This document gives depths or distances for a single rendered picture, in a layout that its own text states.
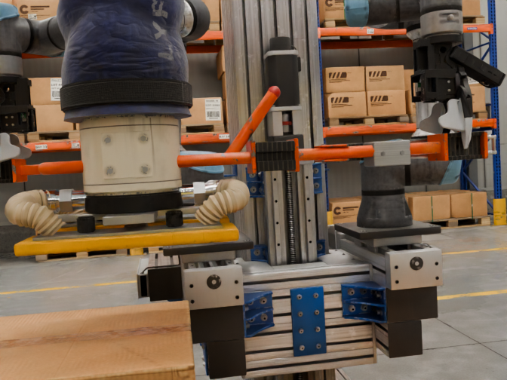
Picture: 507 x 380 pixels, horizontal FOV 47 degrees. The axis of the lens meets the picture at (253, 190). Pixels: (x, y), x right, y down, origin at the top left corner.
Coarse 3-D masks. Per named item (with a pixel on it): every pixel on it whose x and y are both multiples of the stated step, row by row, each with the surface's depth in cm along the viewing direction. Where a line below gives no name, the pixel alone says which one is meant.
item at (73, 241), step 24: (168, 216) 93; (24, 240) 91; (48, 240) 89; (72, 240) 88; (96, 240) 88; (120, 240) 88; (144, 240) 89; (168, 240) 89; (192, 240) 90; (216, 240) 90
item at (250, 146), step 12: (252, 144) 100; (264, 144) 100; (276, 144) 100; (288, 144) 100; (252, 156) 101; (264, 156) 101; (276, 156) 101; (288, 156) 101; (252, 168) 101; (264, 168) 100; (276, 168) 100; (288, 168) 101
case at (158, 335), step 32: (0, 320) 116; (32, 320) 114; (64, 320) 113; (96, 320) 112; (128, 320) 110; (160, 320) 109; (0, 352) 96; (32, 352) 95; (64, 352) 94; (96, 352) 93; (128, 352) 92; (160, 352) 91; (192, 352) 90
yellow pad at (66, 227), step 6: (162, 216) 112; (186, 216) 110; (192, 216) 110; (96, 222) 108; (102, 222) 108; (150, 222) 108; (156, 222) 108; (162, 222) 108; (186, 222) 108; (192, 222) 108; (222, 222) 109; (228, 222) 109; (60, 228) 106; (66, 228) 106; (72, 228) 106; (96, 228) 106; (102, 228) 107
